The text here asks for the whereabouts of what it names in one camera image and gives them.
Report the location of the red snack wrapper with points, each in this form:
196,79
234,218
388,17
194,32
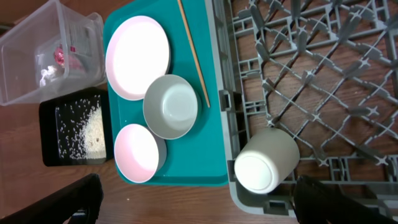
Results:
73,61

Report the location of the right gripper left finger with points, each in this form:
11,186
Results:
78,202

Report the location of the right wooden chopstick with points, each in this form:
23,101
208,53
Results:
194,53

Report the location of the white napkin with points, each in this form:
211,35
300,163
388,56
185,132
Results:
50,74

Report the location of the large white plate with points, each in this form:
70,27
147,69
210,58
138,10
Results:
137,54

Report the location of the black plastic tray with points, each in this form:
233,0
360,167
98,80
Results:
48,129

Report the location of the white rice pile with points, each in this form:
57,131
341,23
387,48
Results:
80,133

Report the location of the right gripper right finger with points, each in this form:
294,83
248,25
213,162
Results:
314,202

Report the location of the clear plastic bin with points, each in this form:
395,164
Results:
29,47

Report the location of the grey bowl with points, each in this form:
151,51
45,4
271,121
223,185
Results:
171,107

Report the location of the grey dishwasher rack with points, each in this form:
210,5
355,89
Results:
324,72

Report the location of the white cup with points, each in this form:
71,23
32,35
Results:
266,160

